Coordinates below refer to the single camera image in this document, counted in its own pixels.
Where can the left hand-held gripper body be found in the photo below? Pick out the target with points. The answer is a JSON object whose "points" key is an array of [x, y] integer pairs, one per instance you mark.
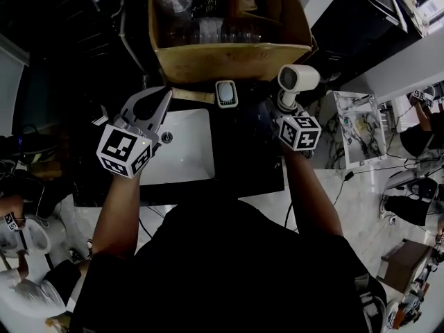
{"points": [[121, 147]]}

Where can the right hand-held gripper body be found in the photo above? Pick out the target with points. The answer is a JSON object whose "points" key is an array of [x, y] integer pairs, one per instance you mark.
{"points": [[300, 132]]}

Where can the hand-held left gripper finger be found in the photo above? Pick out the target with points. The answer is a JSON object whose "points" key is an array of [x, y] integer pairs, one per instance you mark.
{"points": [[166, 111], [144, 92]]}

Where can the white rectangular sink basin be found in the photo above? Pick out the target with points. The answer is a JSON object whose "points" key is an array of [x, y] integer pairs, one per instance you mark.
{"points": [[187, 147]]}

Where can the white hair dryer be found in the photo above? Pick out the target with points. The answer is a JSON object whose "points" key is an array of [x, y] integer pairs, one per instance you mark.
{"points": [[303, 76]]}

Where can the person's left forearm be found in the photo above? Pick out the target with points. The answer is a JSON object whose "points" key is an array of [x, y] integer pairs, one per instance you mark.
{"points": [[116, 217]]}

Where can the person's right forearm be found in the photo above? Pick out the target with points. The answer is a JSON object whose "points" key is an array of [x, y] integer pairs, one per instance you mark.
{"points": [[312, 196]]}

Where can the metal basin drain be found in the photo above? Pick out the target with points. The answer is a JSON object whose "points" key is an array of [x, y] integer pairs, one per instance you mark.
{"points": [[166, 137]]}

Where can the flat cardboard strip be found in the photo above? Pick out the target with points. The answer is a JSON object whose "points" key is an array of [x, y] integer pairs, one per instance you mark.
{"points": [[194, 95]]}

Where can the small white box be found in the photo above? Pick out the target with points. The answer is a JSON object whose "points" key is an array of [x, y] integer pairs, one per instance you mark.
{"points": [[101, 116]]}

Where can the beige soap dish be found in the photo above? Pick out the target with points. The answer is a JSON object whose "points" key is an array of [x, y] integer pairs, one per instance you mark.
{"points": [[218, 95]]}

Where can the white marble vanity unit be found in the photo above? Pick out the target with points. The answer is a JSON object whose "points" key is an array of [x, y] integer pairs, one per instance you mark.
{"points": [[360, 134]]}

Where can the white soap bar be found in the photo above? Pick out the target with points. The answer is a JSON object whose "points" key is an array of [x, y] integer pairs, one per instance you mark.
{"points": [[226, 91]]}

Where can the large cardboard box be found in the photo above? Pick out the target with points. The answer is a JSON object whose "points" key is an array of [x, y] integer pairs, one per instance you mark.
{"points": [[225, 61]]}

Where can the row of clear plastic cups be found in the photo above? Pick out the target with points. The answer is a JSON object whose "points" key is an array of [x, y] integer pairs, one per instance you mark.
{"points": [[222, 30]]}

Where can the white vented appliance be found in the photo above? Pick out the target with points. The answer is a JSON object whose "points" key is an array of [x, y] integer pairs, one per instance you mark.
{"points": [[402, 114]]}

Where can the white cylindrical appliance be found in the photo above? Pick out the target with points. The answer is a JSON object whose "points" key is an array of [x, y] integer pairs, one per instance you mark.
{"points": [[38, 236]]}

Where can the black cabinet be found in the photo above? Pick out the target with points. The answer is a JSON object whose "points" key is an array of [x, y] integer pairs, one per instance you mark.
{"points": [[354, 23]]}

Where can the person's black shirt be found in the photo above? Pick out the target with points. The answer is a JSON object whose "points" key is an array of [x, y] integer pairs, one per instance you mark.
{"points": [[225, 272]]}

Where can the brown wooden stool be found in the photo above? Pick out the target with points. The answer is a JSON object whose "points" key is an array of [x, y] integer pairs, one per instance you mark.
{"points": [[404, 264]]}

